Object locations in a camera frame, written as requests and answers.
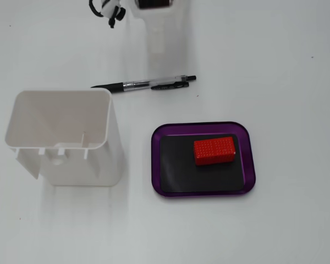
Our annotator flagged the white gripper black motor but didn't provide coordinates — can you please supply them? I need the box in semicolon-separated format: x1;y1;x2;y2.
131;0;188;77

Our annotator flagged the clear black ballpoint pen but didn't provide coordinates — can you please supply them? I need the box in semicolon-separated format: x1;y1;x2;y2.
90;75;197;94

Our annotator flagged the white plastic pen holder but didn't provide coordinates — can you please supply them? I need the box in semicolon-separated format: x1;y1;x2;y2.
4;90;124;188

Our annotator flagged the purple metal tray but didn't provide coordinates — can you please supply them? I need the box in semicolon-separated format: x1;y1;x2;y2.
150;120;256;199

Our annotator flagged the red perforated block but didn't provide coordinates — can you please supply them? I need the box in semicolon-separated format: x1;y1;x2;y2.
193;136;236;167

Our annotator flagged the black tray mat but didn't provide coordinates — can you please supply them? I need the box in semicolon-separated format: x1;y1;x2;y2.
159;133;245;194

